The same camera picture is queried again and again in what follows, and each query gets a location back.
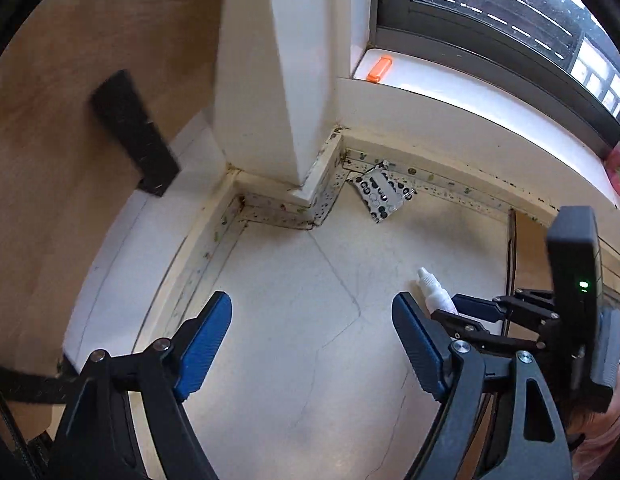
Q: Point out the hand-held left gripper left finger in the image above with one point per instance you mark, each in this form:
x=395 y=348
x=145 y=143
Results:
x=204 y=345

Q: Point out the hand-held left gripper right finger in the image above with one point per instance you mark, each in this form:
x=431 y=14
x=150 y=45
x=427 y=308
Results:
x=417 y=345

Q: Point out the brown cardboard sheet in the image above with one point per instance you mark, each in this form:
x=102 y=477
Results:
x=532 y=255

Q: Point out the white dropper bottle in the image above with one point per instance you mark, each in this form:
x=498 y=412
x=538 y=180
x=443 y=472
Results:
x=435 y=295

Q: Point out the black board bracket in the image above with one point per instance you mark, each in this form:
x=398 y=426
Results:
x=24 y=380
x=134 y=135

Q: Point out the small orange plastic piece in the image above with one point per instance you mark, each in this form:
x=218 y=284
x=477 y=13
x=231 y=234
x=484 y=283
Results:
x=379 y=69

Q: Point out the person's right forearm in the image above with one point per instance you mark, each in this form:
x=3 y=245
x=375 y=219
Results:
x=610 y=440

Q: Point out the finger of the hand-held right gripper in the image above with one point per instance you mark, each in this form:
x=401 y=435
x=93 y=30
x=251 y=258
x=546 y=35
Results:
x=477 y=306
x=465 y=330

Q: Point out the dark grey window frame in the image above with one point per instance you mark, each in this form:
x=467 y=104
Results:
x=390 y=10

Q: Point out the wooden cutting board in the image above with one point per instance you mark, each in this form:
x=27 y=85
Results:
x=64 y=160

